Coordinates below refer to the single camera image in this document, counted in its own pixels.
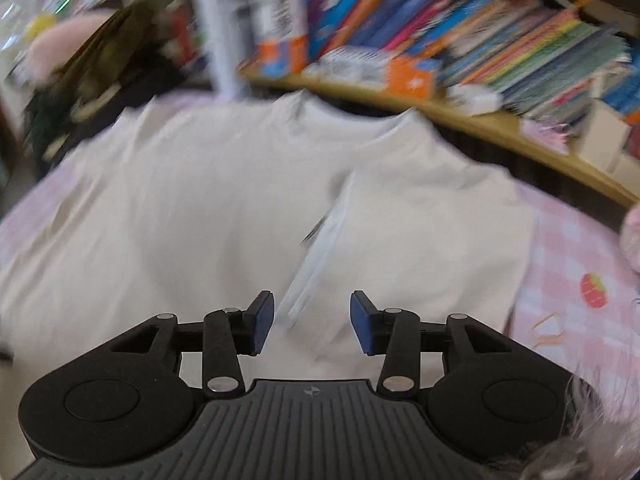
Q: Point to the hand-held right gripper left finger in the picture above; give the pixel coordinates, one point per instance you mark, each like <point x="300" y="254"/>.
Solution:
<point x="261" y="322"/>

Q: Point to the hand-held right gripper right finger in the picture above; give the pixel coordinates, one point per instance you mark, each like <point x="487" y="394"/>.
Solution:
<point x="362" y="322"/>

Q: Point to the cream printed t-shirt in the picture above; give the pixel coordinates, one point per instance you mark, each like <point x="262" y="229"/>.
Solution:
<point x="200" y="200"/>

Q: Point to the pink checked cartoon table mat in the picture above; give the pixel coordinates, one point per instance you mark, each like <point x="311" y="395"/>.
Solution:
<point x="565" y="260"/>

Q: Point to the white plug adapter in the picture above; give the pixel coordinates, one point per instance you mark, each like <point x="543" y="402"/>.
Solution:
<point x="475" y="97"/>

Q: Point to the white orange product box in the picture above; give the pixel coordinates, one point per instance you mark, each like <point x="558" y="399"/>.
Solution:
<point x="370" y="70"/>
<point x="277" y="25"/>

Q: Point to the pink small scissors card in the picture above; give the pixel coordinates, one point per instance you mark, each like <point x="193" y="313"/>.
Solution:
<point x="545" y="135"/>

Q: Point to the white pink plush rabbit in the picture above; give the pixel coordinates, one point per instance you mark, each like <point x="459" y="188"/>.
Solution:
<point x="632" y="240"/>

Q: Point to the white pen holder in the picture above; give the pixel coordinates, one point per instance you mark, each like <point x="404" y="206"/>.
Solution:
<point x="600" y="135"/>

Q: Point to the olive green bag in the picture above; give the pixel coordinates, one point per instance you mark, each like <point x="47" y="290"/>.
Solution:
<point x="110" y="50"/>

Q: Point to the row of colourful books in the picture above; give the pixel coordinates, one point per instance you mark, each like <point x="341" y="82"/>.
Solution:
<point x="500" y="35"/>

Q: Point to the wooden bookshelf white frame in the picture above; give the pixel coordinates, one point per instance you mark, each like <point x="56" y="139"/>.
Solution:
<point x="505" y="127"/>

